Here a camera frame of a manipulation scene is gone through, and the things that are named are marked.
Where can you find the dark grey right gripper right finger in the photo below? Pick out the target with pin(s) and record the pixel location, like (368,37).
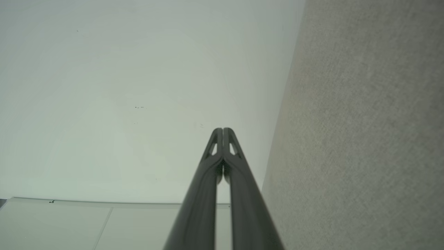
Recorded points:
(249,211)

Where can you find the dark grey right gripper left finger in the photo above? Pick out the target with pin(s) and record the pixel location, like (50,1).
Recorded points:
(197,208)

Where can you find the grey fabric sofa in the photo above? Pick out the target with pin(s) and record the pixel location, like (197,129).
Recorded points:
(357,132)

